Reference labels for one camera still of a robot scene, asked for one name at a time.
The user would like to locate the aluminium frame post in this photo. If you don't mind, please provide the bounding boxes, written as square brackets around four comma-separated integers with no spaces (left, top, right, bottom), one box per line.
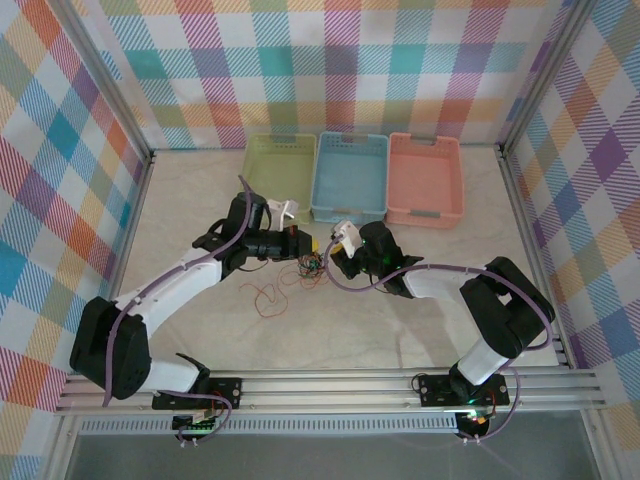
[58,0,156,166]
[497,0,599,159]

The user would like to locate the aluminium table side rail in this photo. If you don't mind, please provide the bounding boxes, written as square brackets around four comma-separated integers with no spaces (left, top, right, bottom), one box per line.
[497,144,576,369]
[84,152,156,376]

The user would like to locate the blue plastic basket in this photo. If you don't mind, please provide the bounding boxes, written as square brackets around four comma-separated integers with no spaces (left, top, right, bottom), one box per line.
[309,131,390,225]

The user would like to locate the short aluminium corner post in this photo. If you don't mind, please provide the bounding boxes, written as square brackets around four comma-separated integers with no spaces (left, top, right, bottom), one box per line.
[42,414,84,480]

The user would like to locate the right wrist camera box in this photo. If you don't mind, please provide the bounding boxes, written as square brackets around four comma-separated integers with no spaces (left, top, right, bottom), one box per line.
[331,218,363,260]

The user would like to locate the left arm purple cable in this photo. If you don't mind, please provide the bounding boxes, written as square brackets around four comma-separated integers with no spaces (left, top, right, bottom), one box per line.
[102,174,251,446]

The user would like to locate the small black circuit board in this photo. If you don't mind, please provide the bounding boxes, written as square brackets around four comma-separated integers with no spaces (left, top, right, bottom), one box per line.
[455,408,495,434]
[171,412,222,436]

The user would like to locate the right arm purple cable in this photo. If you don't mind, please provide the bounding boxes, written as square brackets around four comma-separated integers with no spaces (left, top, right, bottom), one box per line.
[324,238,556,445]

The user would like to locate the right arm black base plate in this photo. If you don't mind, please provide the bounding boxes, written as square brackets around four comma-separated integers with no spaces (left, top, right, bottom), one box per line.
[416,372,512,409]

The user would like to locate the green plastic basket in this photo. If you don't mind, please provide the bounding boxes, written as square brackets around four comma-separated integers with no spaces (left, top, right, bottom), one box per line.
[242,132,319,226]

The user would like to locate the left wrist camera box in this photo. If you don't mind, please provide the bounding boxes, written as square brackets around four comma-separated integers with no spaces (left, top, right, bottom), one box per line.
[267,198,312,234]

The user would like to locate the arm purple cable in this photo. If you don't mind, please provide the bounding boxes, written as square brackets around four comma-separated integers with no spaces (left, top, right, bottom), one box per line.
[102,174,251,446]
[324,238,556,445]

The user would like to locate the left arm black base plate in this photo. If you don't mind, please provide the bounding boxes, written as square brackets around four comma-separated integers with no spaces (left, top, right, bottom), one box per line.
[151,375,245,412]

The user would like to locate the pink plastic basket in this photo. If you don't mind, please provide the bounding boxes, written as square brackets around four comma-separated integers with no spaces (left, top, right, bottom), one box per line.
[385,131,466,230]

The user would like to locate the slotted grey cable duct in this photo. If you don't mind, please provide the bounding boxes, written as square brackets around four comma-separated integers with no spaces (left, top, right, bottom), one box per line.
[78,412,462,436]

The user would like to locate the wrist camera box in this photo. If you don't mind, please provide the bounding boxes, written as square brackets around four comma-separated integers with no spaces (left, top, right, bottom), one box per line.
[267,198,312,234]
[331,218,363,260]

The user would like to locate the red cable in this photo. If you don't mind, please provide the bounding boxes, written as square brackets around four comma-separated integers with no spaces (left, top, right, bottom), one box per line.
[239,262,301,319]

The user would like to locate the aluminium mounting rail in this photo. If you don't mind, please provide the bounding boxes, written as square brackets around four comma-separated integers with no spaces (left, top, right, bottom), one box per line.
[53,368,607,416]

